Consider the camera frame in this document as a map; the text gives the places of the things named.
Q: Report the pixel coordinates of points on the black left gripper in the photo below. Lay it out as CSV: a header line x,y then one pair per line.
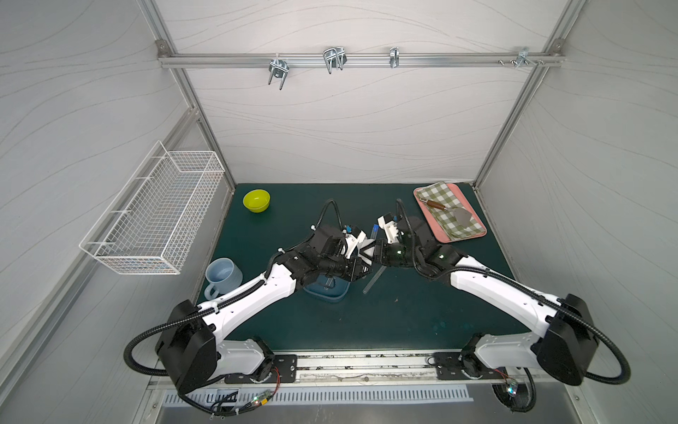
x,y
357,263

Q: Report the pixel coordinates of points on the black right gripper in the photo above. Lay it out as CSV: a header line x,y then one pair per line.
x,y
379,253

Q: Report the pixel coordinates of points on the white gauze wipe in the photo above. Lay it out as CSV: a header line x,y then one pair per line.
x,y
366,242

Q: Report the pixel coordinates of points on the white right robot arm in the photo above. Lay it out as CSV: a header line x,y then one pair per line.
x,y
555,340

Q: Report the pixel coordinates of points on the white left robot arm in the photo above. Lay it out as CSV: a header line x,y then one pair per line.
x,y
195,348

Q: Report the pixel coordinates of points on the blue plastic tub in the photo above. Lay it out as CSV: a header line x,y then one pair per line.
x,y
335,295

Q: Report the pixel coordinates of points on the green white checkered cloth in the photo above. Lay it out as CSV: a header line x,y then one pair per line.
x,y
451,211

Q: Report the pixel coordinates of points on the pink plastic tray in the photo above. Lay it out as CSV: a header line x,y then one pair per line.
x,y
450,212

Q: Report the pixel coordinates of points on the yellow green bowl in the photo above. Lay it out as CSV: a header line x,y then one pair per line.
x,y
257,200

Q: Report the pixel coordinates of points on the light blue mug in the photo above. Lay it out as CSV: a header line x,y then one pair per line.
x,y
223,277

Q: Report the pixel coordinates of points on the metal clamp hook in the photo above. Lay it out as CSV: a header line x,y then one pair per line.
x,y
278,69
334,58
523,59
394,57

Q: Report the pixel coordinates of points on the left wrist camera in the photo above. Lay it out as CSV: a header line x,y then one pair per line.
x,y
354,238

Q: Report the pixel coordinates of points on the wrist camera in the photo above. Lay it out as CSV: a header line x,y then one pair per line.
x,y
354,238
389,224

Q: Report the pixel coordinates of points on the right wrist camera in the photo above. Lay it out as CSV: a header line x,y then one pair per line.
x,y
389,224

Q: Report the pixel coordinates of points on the wooden handled metal spatula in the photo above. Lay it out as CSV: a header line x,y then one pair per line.
x,y
461,215

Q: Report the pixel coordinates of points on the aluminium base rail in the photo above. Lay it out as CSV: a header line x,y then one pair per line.
x,y
399,367

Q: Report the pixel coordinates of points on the white wire basket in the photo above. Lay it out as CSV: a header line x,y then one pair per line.
x,y
150,226

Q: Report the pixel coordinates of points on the aluminium cross rail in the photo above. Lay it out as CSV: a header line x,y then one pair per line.
x,y
354,60

